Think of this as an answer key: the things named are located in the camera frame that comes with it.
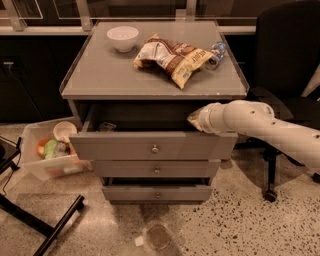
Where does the black office chair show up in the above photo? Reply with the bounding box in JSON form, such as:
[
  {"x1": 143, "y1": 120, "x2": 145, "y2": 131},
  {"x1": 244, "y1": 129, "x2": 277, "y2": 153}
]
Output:
[{"x1": 236, "y1": 0, "x2": 320, "y2": 202}]

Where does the grey middle drawer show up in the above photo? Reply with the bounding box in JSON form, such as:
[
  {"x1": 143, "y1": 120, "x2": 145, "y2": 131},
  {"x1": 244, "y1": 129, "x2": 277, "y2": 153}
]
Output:
[{"x1": 93, "y1": 160, "x2": 220, "y2": 178}]

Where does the grey top drawer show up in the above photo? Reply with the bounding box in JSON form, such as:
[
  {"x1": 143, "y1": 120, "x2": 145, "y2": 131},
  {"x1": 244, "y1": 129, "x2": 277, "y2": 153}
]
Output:
[{"x1": 71, "y1": 101, "x2": 237, "y2": 161}]

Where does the white card packet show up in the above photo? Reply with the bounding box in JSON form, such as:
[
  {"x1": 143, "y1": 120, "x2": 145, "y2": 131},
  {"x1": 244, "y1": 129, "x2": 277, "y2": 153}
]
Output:
[{"x1": 98, "y1": 122, "x2": 116, "y2": 132}]

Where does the clear plastic water bottle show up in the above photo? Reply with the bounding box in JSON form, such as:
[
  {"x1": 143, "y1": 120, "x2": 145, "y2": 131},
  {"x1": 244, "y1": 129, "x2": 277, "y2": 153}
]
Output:
[{"x1": 206, "y1": 41, "x2": 226, "y2": 70}]

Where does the grey drawer cabinet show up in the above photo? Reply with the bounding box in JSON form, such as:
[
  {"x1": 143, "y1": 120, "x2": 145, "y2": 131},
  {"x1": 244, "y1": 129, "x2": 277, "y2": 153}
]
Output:
[{"x1": 59, "y1": 19, "x2": 250, "y2": 205}]

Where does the black stand base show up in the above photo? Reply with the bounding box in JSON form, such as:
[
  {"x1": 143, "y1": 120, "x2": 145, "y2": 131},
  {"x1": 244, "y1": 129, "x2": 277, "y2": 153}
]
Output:
[{"x1": 0, "y1": 136, "x2": 84, "y2": 256}]

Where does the white ceramic bowl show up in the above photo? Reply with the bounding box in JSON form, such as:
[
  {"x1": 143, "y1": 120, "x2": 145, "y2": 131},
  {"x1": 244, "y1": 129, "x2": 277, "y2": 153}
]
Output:
[{"x1": 107, "y1": 26, "x2": 139, "y2": 52}]

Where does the round floor plate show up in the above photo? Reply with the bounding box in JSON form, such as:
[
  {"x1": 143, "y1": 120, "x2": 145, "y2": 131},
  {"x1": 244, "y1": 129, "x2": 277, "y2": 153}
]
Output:
[{"x1": 146, "y1": 223, "x2": 171, "y2": 251}]

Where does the grey bottom drawer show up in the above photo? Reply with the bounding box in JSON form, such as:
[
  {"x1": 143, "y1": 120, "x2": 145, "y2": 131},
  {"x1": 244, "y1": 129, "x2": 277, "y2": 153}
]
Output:
[{"x1": 102, "y1": 177, "x2": 212, "y2": 201}]

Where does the grey drawer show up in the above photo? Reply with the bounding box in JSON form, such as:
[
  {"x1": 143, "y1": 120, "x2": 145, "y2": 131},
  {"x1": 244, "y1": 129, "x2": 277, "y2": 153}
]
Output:
[
  {"x1": 71, "y1": 101, "x2": 237, "y2": 161},
  {"x1": 93, "y1": 160, "x2": 220, "y2": 178},
  {"x1": 102, "y1": 177, "x2": 212, "y2": 201}
]

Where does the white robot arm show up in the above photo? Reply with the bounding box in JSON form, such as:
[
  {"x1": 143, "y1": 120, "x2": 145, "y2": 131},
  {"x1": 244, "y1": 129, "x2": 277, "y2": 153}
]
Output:
[{"x1": 187, "y1": 100, "x2": 320, "y2": 169}]

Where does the orange fruit in bin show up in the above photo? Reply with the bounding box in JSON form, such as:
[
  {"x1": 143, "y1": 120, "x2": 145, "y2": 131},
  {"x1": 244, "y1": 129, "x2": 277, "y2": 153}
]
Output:
[{"x1": 36, "y1": 137, "x2": 50, "y2": 158}]

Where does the small white paper scrap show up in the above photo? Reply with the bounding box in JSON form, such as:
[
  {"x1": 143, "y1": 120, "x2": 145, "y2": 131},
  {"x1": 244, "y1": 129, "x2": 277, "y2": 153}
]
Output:
[{"x1": 134, "y1": 236, "x2": 144, "y2": 246}]

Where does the clear plastic storage bin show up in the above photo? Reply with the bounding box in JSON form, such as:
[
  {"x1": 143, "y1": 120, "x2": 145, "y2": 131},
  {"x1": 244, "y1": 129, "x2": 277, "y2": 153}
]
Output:
[{"x1": 21, "y1": 117, "x2": 92, "y2": 180}]

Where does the brown yellow chip bag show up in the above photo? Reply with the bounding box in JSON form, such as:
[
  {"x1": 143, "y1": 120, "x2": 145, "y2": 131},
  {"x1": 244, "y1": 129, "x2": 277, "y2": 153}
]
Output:
[{"x1": 133, "y1": 34, "x2": 212, "y2": 89}]

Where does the green item in bin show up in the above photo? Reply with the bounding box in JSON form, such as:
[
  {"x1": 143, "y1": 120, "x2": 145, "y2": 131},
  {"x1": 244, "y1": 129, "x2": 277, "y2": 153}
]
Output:
[{"x1": 43, "y1": 139, "x2": 57, "y2": 159}]

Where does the white cup in bin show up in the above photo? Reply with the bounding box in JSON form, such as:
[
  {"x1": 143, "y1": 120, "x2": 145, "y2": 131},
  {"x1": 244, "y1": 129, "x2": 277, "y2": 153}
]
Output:
[{"x1": 53, "y1": 121, "x2": 77, "y2": 143}]

